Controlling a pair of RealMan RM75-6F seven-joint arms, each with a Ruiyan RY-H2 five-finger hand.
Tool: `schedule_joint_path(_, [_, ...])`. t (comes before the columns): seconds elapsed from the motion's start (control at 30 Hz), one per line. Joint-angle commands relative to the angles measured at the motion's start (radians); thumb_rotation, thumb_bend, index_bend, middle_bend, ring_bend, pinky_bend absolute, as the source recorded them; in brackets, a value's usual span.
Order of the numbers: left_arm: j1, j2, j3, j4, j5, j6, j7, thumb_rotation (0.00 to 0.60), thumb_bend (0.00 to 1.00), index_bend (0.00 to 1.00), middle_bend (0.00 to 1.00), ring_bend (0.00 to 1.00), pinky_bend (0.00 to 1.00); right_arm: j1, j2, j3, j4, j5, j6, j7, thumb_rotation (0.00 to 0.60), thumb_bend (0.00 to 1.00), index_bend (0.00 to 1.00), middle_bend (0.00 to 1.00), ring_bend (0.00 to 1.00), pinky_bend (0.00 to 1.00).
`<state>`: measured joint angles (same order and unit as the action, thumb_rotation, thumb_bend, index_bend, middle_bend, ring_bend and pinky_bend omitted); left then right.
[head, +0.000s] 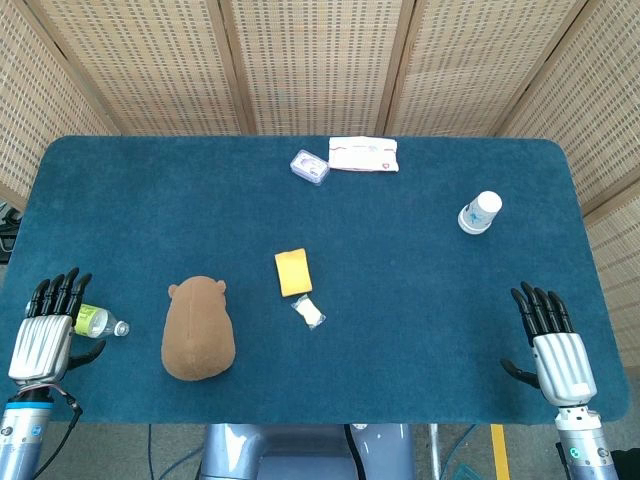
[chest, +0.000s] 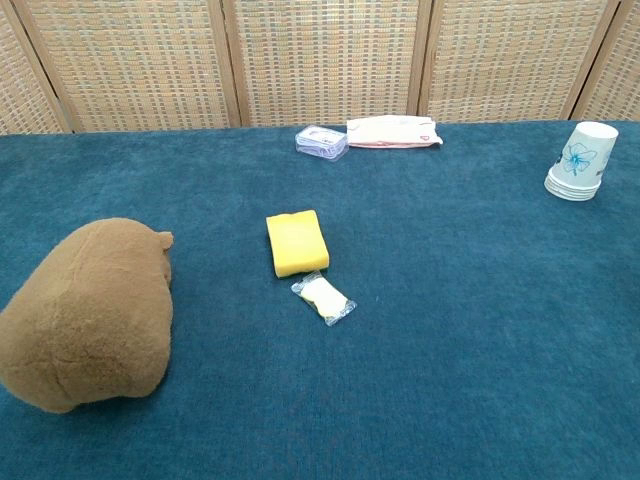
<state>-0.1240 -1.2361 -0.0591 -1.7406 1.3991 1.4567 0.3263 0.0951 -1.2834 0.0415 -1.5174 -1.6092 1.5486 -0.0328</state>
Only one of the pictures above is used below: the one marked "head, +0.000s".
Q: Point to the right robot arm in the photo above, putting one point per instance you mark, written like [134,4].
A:
[586,442]

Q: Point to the grey robot torso base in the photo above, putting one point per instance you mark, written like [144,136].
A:
[306,452]

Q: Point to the white paper cup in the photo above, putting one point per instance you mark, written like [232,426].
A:
[479,212]

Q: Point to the yellow floor tape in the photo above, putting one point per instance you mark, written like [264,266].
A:
[500,452]

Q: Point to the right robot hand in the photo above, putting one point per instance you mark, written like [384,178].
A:
[561,356]

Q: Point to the clear plastic water bottle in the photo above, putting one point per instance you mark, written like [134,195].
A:
[100,322]

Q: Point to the brown plush bear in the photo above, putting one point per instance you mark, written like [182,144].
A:
[197,330]

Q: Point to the yellow sponge block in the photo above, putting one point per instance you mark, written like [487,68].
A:
[293,272]

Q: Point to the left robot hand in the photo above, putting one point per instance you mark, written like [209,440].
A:
[42,342]

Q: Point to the small white wrapped packet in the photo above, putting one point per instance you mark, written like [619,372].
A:
[307,312]

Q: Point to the woven bamboo folding screen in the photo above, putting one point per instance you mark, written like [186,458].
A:
[320,65]

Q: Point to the blue table cloth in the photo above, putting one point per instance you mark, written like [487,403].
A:
[320,240]

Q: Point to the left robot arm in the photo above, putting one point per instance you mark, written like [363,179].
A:
[22,435]

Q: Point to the clear plastic card box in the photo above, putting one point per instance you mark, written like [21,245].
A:
[310,166]

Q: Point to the white tissue pack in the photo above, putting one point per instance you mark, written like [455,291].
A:
[364,155]

